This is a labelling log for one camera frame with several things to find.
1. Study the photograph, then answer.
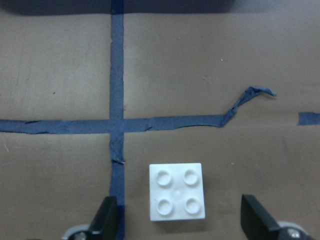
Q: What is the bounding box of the white block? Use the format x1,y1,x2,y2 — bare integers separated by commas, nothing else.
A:
149,163,206,222

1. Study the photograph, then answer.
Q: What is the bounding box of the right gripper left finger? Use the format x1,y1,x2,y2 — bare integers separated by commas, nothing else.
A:
88,196,118,240

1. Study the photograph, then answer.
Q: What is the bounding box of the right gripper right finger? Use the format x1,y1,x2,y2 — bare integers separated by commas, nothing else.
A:
240,194,280,240

